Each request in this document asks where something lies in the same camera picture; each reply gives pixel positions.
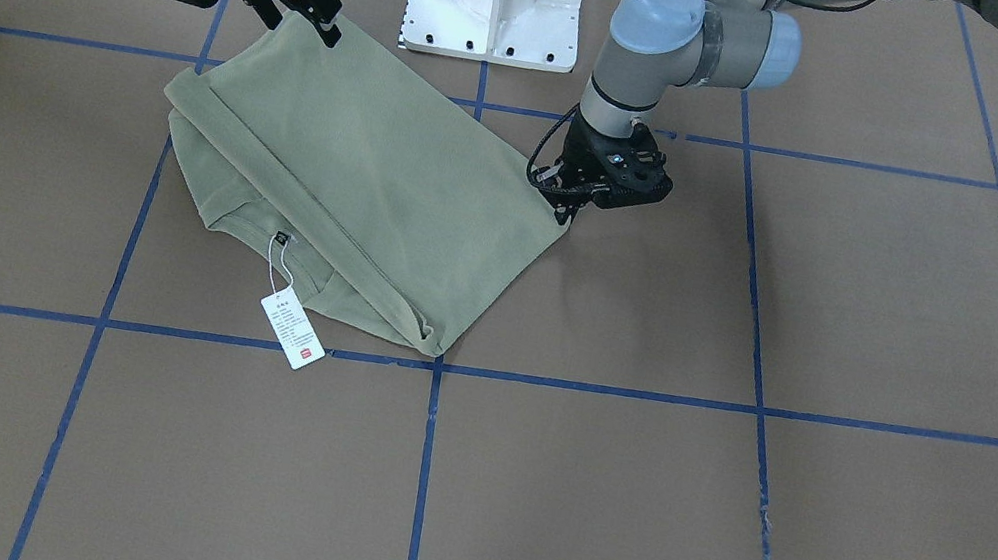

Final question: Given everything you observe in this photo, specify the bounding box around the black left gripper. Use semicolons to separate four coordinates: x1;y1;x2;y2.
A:
554;115;673;227

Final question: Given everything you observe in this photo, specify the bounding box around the olive green long-sleeve shirt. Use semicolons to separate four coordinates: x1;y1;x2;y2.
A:
165;11;564;357

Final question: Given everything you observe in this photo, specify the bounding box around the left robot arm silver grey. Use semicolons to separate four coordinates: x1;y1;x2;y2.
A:
526;0;998;225

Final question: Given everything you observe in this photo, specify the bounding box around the white shirt hang tag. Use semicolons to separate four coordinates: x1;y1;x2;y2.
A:
260;231;327;371

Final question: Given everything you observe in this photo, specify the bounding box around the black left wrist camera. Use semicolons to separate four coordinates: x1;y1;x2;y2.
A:
526;155;597;208

